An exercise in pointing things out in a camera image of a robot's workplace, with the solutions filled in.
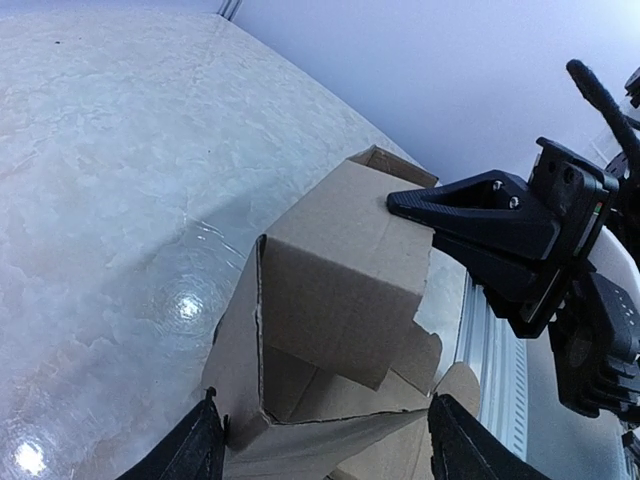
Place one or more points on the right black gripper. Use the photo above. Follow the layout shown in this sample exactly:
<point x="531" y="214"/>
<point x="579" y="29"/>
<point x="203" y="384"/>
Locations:
<point x="556" y="218"/>

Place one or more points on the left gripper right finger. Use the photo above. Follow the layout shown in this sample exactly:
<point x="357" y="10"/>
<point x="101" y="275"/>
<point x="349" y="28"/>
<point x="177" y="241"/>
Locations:
<point x="465" y="450"/>

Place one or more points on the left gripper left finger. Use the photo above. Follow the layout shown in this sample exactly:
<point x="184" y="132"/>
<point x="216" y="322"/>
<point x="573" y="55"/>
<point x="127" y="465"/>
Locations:
<point x="193" y="449"/>

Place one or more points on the brown cardboard paper box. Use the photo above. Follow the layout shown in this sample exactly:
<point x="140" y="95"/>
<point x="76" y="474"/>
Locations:
<point x="323" y="362"/>

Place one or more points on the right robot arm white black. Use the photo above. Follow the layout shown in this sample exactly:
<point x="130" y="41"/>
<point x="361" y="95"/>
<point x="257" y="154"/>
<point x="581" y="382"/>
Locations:
<point x="615" y="253"/>

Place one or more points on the front aluminium rail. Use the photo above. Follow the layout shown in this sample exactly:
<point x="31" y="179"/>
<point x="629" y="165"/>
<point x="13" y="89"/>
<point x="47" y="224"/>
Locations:
<point x="499" y="360"/>

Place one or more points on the right aluminium frame post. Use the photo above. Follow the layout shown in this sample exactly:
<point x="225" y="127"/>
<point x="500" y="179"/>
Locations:
<point x="228" y="9"/>

